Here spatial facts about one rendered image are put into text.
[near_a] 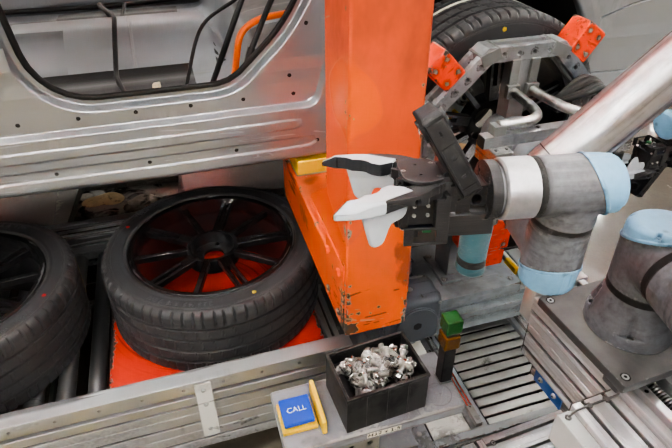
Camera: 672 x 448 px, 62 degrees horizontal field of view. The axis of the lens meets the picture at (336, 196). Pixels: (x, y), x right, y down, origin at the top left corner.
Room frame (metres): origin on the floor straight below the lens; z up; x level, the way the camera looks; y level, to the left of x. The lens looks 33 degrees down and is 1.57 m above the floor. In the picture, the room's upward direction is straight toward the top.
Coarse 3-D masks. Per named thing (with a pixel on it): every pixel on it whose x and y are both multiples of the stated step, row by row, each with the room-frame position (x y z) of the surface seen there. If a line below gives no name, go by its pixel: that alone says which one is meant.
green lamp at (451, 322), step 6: (444, 312) 0.91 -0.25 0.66; (450, 312) 0.91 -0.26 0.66; (456, 312) 0.91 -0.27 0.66; (444, 318) 0.90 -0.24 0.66; (450, 318) 0.89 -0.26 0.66; (456, 318) 0.89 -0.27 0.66; (444, 324) 0.89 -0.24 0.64; (450, 324) 0.88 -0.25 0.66; (456, 324) 0.88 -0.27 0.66; (462, 324) 0.88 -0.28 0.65; (444, 330) 0.89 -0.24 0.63; (450, 330) 0.88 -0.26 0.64; (456, 330) 0.88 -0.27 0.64
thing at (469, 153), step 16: (496, 64) 1.49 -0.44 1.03; (544, 64) 1.60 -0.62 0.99; (496, 80) 1.49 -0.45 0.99; (544, 80) 1.64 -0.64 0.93; (560, 80) 1.55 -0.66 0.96; (480, 96) 1.51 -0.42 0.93; (496, 96) 1.49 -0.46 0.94; (448, 112) 1.46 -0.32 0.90; (464, 112) 1.50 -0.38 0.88; (528, 112) 1.69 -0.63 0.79; (544, 112) 1.62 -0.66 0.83; (560, 112) 1.56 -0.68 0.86; (464, 128) 1.48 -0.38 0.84; (480, 128) 1.52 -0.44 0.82
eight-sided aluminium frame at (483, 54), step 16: (480, 48) 1.38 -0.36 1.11; (496, 48) 1.36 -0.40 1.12; (512, 48) 1.37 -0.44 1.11; (528, 48) 1.39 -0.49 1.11; (544, 48) 1.40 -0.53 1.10; (560, 48) 1.41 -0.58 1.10; (464, 64) 1.38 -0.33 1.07; (480, 64) 1.35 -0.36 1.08; (560, 64) 1.47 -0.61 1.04; (576, 64) 1.44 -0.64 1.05; (464, 80) 1.34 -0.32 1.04; (432, 96) 1.36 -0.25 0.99; (448, 96) 1.33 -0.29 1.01
